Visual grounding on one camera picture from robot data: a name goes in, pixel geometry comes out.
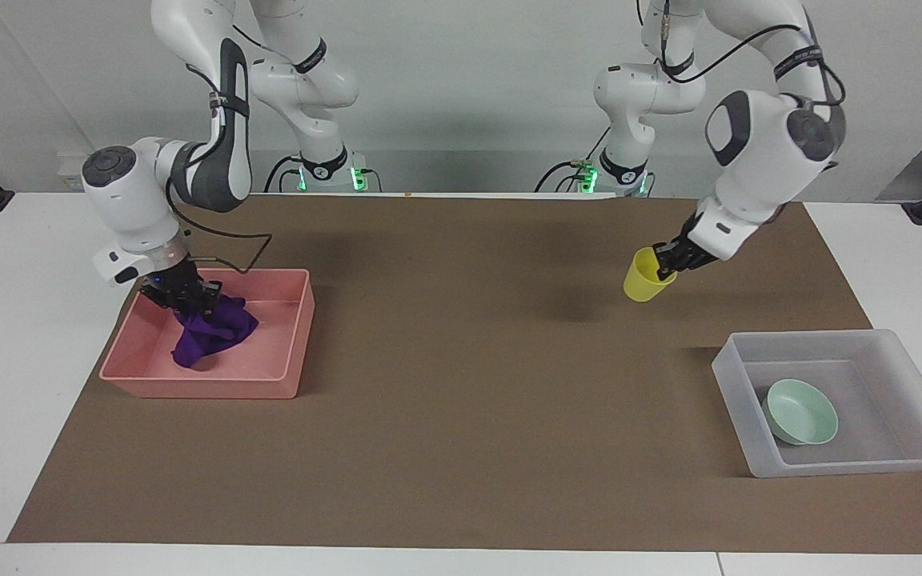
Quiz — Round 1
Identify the purple cloth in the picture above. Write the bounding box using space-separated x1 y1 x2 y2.
170 295 260 370

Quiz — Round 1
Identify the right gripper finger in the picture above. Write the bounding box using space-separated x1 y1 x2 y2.
149 298 200 322
189 279 224 318

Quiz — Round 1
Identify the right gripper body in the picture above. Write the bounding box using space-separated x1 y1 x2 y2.
139 262 200 307

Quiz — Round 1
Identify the black cable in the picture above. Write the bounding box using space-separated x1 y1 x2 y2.
263 155 303 194
534 159 591 194
636 0 848 110
162 180 274 277

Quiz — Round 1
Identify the yellow plastic cup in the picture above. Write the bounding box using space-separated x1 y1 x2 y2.
623 246 677 304

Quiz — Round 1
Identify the mint green bowl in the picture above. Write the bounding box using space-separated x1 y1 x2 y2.
761 378 840 447

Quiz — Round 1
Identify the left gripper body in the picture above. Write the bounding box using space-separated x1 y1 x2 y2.
672 228 711 272

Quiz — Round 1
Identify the translucent white plastic box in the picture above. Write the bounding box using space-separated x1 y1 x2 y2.
711 328 922 479

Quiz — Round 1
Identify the pink plastic tray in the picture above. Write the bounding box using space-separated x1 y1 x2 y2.
98 268 317 400

